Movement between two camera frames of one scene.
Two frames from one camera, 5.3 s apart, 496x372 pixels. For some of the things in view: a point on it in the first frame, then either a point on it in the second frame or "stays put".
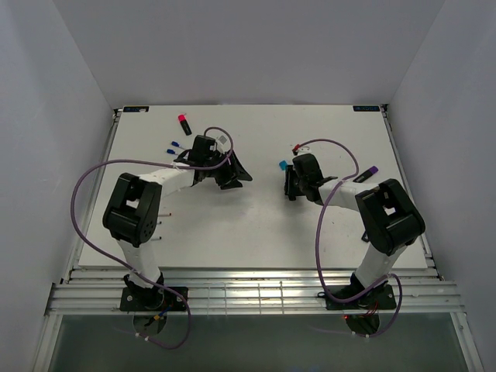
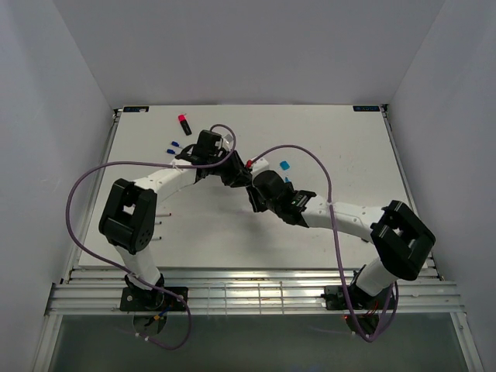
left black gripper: x=235 y=170 stays put
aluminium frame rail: x=251 y=291 stays put
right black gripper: x=290 y=187 to x=253 y=192
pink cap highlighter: x=184 y=124 stays put
